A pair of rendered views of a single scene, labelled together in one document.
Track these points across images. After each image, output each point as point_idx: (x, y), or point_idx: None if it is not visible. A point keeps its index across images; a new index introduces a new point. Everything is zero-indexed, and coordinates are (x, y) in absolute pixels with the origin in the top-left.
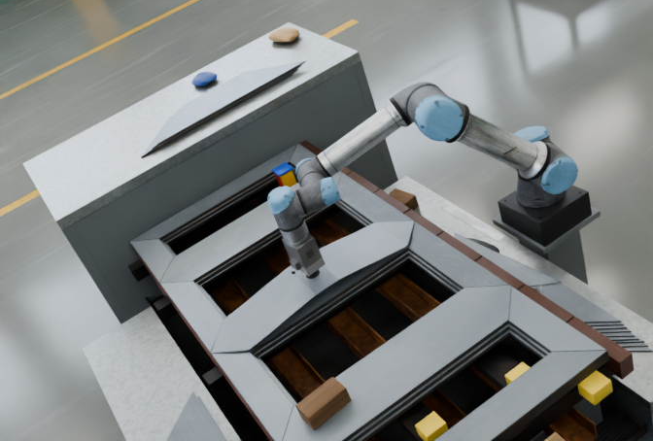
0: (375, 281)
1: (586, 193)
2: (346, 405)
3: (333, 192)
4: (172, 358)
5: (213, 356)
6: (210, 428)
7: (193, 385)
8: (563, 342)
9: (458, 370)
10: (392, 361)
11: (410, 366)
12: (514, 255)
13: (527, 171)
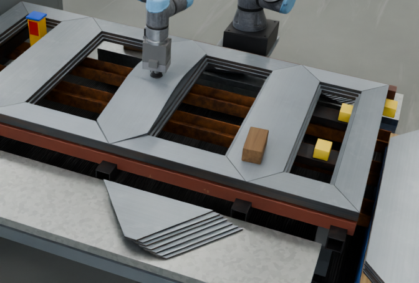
0: (196, 79)
1: (279, 22)
2: (266, 145)
3: None
4: (40, 169)
5: (114, 144)
6: (151, 197)
7: (86, 181)
8: (362, 85)
9: (312, 114)
10: (270, 116)
11: (285, 116)
12: None
13: None
